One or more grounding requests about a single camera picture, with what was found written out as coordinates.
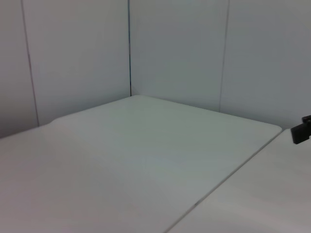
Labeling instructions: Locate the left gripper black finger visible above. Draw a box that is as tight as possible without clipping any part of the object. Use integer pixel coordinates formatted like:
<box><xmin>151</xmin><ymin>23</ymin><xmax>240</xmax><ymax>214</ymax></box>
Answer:
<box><xmin>290</xmin><ymin>115</ymin><xmax>311</xmax><ymax>145</ymax></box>

